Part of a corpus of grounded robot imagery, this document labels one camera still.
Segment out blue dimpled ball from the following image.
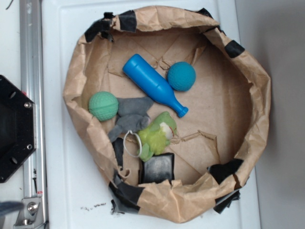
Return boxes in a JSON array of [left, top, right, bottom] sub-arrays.
[[167, 62, 196, 92]]

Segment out green dimpled ball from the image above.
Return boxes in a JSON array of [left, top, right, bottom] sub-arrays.
[[89, 91, 119, 122]]

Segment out grey plush toy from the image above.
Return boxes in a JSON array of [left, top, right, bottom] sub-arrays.
[[108, 96, 154, 142]]

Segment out green plush toy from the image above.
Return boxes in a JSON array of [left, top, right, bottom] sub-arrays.
[[137, 112, 177, 162]]

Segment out blue plastic bottle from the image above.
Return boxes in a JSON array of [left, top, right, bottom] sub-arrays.
[[122, 54, 188, 118]]

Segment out black square block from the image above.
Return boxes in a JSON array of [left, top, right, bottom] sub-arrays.
[[139, 153, 175, 184]]

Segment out brown paper bag basket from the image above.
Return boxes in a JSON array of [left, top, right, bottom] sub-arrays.
[[63, 6, 271, 223]]

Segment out white plastic tray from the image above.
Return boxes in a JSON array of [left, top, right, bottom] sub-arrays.
[[41, 0, 260, 229]]

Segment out white string loop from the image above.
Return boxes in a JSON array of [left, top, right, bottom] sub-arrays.
[[123, 130, 143, 158]]

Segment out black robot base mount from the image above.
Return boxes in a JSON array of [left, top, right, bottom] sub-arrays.
[[0, 75, 36, 183]]

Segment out metal corner bracket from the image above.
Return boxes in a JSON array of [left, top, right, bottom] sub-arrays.
[[13, 197, 44, 229]]

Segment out aluminium frame rail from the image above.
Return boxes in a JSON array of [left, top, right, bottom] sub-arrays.
[[20, 0, 49, 229]]

